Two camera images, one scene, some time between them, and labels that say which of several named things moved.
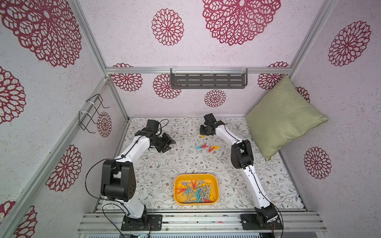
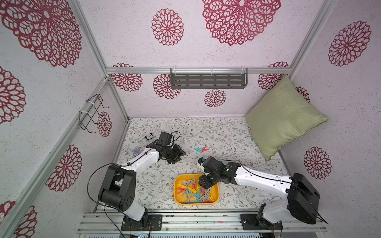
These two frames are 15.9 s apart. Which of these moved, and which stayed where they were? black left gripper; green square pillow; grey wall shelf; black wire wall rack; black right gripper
Moved: black left gripper; black right gripper
Stayed: grey wall shelf; black wire wall rack; green square pillow
